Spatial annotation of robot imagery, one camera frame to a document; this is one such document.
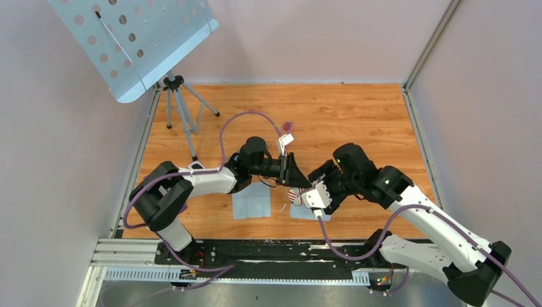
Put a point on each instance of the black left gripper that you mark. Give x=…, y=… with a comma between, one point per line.
x=288, y=173

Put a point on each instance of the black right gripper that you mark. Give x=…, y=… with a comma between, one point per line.
x=329, y=169

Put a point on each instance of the flag print glasses case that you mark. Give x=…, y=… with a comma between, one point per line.
x=294, y=196

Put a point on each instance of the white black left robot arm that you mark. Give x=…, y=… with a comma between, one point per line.
x=160, y=197

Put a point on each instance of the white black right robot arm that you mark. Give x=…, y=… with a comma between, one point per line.
x=468, y=264

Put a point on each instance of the pink transparent sunglasses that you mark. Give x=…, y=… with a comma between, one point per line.
x=287, y=127

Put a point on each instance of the right light blue cloth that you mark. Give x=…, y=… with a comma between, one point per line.
x=302, y=212

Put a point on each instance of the light blue cloth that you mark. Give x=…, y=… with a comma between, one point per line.
x=252, y=202
x=302, y=212

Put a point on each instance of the left light blue cloth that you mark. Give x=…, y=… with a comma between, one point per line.
x=252, y=202

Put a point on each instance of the purple glasses case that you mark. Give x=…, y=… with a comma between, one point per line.
x=183, y=208

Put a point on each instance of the perforated metal music stand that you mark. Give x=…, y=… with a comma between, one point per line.
x=135, y=45

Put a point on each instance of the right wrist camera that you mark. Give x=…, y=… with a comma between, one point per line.
x=316, y=197

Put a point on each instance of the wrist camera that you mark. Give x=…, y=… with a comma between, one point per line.
x=316, y=197
x=282, y=143

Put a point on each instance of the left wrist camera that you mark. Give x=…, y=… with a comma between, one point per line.
x=282, y=143

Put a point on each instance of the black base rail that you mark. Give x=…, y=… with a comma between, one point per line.
x=286, y=262

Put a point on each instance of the white frame black sunglasses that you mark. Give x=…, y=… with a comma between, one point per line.
x=195, y=165

